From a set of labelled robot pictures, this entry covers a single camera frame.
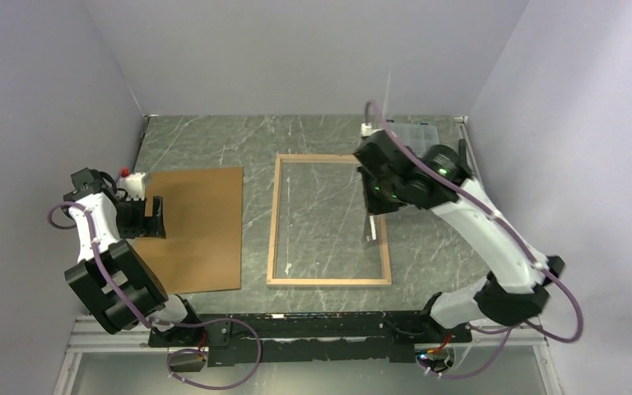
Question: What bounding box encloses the brown wooden backing board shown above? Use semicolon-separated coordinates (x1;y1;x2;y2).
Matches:
134;167;244;294

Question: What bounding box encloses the white wooden picture frame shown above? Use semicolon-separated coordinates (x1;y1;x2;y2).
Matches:
266;153;393;287

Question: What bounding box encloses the glossy photo print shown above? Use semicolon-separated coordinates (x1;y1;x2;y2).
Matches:
362;67;393;242

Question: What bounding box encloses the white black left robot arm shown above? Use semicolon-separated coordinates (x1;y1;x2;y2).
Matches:
60;168;203;346

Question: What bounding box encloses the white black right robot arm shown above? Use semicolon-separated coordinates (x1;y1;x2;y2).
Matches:
354;129;565;342

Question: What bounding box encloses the clear plastic compartment box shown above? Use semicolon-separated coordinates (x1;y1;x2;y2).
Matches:
388;122;440;157

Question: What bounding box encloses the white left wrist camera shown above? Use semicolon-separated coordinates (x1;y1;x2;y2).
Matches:
116;168;151;201

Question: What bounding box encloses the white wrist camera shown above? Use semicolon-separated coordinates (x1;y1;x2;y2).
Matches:
116;168;151;201
360;123;374;138

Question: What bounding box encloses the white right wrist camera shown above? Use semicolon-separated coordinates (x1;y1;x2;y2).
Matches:
360;123;374;138

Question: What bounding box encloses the aluminium extrusion rail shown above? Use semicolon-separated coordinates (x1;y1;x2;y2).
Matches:
68;314;546;352

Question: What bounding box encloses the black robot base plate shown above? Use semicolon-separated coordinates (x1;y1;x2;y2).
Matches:
147;310;472;367

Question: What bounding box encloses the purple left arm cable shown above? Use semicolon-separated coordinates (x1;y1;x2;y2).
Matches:
47;202;263;393

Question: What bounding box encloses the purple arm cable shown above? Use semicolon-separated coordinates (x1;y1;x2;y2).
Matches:
47;202;263;393
364;100;584;381

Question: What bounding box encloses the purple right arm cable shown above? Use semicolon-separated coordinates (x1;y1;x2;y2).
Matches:
364;100;584;381

